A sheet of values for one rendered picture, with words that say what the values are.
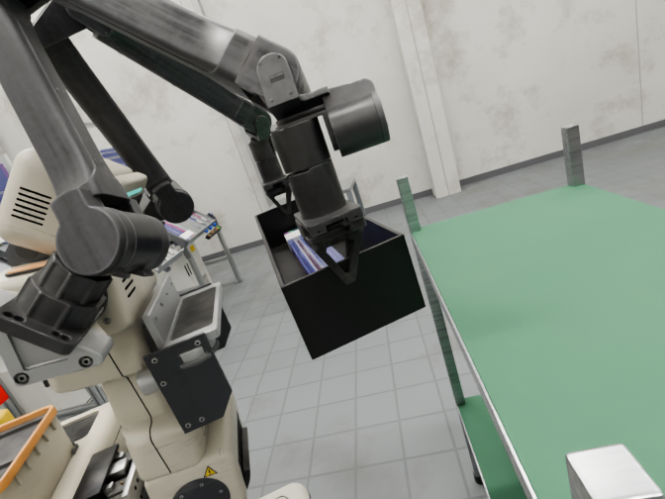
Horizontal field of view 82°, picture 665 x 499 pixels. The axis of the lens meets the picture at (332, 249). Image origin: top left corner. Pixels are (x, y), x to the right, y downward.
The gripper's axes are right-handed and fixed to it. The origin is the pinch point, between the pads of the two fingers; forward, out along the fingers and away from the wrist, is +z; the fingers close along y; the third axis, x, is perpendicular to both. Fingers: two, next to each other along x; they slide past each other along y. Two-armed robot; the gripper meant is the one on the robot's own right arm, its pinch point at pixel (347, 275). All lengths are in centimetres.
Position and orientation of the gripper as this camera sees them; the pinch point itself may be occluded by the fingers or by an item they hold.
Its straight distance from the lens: 49.4
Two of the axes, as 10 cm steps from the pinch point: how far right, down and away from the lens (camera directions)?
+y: -2.5, -2.3, 9.4
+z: 3.3, 9.0, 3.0
